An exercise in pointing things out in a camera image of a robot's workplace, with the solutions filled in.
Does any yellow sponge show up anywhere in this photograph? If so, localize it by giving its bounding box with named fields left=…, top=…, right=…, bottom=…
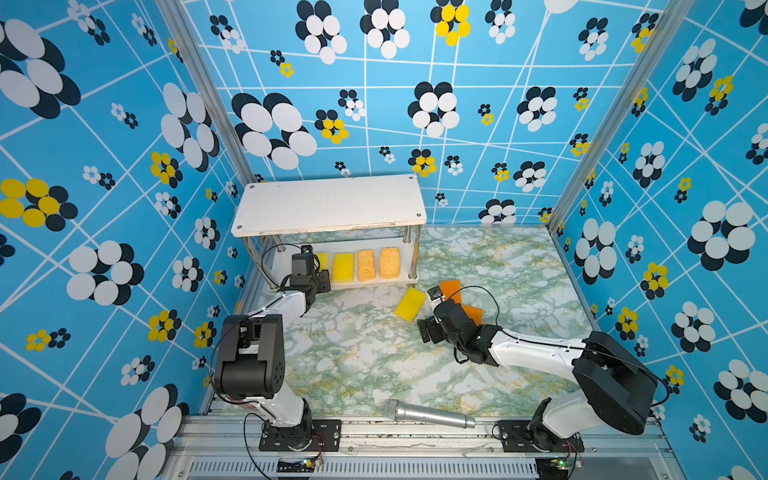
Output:
left=332, top=253, right=355, bottom=283
left=317, top=252, right=330, bottom=270
left=394, top=287, right=427, bottom=322

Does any orange sponge back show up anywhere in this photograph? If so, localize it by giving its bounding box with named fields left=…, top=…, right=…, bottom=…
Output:
left=439, top=280, right=462, bottom=304

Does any orange sponge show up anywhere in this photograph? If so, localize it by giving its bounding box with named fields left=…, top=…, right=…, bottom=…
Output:
left=462, top=304, right=484, bottom=325
left=439, top=280, right=462, bottom=304

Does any yellow sponge back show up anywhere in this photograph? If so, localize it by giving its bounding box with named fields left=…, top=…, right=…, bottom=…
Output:
left=394, top=287, right=427, bottom=322

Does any tan porous sponge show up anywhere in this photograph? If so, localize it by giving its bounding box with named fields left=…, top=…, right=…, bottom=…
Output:
left=379, top=247, right=401, bottom=280
left=357, top=250, right=377, bottom=282

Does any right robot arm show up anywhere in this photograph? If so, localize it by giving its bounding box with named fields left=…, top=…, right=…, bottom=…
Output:
left=417, top=298, right=659, bottom=452

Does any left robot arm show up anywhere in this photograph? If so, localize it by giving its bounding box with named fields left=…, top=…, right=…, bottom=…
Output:
left=212, top=245, right=331, bottom=450

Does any white two-tier shelf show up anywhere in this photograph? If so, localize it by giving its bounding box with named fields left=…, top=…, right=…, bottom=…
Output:
left=231, top=174, right=427, bottom=290

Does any orange sponge middle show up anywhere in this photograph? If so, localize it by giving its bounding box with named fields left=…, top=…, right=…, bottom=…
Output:
left=462, top=304, right=484, bottom=325

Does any silver microphone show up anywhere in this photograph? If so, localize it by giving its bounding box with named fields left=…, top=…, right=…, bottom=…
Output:
left=383, top=399, right=476, bottom=429

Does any circuit board right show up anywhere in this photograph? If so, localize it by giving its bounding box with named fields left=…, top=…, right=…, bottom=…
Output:
left=535, top=458, right=575, bottom=479

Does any green circuit board left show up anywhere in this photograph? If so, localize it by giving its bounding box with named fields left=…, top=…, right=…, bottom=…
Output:
left=276, top=456, right=323, bottom=474

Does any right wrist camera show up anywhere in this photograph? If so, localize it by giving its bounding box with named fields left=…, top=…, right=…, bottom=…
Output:
left=427, top=286, right=443, bottom=303

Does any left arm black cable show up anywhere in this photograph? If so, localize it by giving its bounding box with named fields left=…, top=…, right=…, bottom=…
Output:
left=259, top=242, right=301, bottom=289

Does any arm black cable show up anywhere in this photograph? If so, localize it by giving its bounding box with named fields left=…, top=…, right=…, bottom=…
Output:
left=455, top=284, right=502, bottom=328
left=259, top=242, right=301, bottom=289

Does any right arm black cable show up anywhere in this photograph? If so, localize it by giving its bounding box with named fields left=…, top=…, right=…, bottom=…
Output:
left=455, top=284, right=502, bottom=328

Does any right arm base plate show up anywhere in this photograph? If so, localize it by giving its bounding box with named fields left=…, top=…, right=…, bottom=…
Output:
left=492, top=420, right=584, bottom=454

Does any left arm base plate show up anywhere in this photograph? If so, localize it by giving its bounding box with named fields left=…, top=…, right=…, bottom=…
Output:
left=258, top=419, right=342, bottom=453

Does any aluminium front rail frame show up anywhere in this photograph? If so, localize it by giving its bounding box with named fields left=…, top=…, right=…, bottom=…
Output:
left=161, top=416, right=685, bottom=479

